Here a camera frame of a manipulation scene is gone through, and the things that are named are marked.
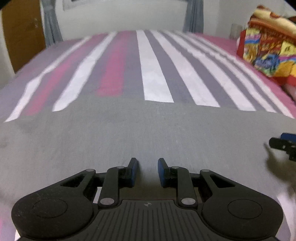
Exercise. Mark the grey pants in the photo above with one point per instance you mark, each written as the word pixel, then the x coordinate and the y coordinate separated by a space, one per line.
pixel 115 139

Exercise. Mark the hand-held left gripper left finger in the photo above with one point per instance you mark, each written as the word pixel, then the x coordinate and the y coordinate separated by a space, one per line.
pixel 133 173

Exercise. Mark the striped bed sheet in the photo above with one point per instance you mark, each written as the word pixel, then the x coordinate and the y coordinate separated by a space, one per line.
pixel 157 69

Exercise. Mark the grey curtain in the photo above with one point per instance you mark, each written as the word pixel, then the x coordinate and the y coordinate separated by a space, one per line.
pixel 193 16
pixel 52 25

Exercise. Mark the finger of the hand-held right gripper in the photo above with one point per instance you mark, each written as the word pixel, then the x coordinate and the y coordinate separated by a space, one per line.
pixel 281 142

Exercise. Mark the wooden door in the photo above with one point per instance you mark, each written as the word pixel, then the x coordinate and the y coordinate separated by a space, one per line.
pixel 23 32

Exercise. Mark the cream and red pillow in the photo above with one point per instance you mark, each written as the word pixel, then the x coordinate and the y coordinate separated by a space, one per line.
pixel 272 16

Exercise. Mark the grey panel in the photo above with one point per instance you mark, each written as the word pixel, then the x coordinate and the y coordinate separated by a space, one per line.
pixel 236 31

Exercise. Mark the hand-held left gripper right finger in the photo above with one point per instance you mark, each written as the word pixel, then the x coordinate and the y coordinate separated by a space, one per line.
pixel 161 173

